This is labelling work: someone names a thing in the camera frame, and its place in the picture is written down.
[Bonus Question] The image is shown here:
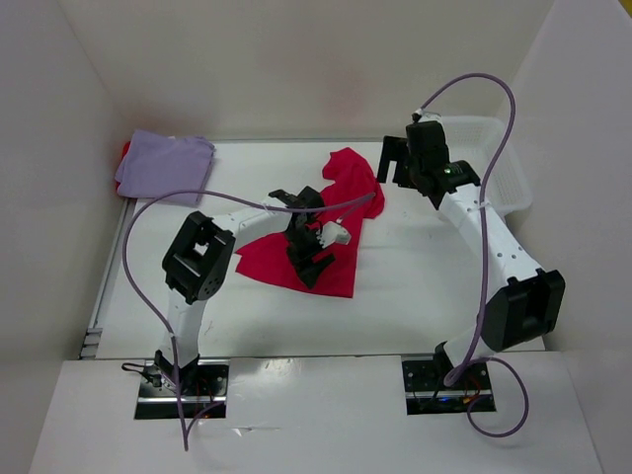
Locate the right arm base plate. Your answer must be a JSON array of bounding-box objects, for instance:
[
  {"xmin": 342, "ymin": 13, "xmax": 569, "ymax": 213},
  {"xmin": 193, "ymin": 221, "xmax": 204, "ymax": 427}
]
[{"xmin": 401, "ymin": 355, "xmax": 496, "ymax": 416}]

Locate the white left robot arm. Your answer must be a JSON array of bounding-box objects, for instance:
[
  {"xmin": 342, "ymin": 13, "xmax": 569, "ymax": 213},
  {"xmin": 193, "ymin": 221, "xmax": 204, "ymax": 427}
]
[{"xmin": 154, "ymin": 187, "xmax": 351, "ymax": 392}]

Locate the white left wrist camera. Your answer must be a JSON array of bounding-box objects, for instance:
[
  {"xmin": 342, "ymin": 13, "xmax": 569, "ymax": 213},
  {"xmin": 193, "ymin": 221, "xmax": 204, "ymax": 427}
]
[{"xmin": 317, "ymin": 221, "xmax": 352, "ymax": 249}]

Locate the lilac t shirt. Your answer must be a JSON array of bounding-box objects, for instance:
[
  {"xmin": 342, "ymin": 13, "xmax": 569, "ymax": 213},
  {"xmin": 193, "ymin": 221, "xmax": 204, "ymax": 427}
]
[{"xmin": 119, "ymin": 129, "xmax": 215, "ymax": 207}]

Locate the red t shirt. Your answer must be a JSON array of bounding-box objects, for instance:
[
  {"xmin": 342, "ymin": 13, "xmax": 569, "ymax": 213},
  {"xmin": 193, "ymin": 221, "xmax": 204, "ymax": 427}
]
[{"xmin": 114, "ymin": 140, "xmax": 131, "ymax": 198}]

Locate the magenta t shirt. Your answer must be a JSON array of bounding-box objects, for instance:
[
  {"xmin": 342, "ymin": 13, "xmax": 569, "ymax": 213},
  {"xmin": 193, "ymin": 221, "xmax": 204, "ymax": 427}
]
[{"xmin": 236, "ymin": 147, "xmax": 385, "ymax": 298}]

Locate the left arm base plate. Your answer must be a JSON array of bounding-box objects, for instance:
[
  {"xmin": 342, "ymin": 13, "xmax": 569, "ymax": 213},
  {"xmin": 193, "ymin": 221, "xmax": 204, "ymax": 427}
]
[{"xmin": 121, "ymin": 358, "xmax": 229, "ymax": 421}]

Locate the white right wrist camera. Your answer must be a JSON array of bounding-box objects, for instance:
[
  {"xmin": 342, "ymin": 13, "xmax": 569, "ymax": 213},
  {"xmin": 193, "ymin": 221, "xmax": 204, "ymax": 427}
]
[{"xmin": 411, "ymin": 108, "xmax": 442, "ymax": 123}]

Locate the white plastic basket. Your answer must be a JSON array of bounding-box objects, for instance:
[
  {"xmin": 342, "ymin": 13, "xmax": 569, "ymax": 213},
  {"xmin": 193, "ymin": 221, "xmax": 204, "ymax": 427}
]
[{"xmin": 440, "ymin": 116, "xmax": 532, "ymax": 217}]

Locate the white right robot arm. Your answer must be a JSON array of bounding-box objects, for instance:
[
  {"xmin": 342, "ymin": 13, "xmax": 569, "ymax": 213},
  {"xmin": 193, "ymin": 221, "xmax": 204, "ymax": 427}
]
[{"xmin": 377, "ymin": 113, "xmax": 566, "ymax": 385}]

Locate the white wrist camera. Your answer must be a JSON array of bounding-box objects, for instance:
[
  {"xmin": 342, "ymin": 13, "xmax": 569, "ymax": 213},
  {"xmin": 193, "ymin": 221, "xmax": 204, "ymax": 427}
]
[
  {"xmin": 317, "ymin": 221, "xmax": 352, "ymax": 249},
  {"xmin": 411, "ymin": 108, "xmax": 442, "ymax": 123}
]

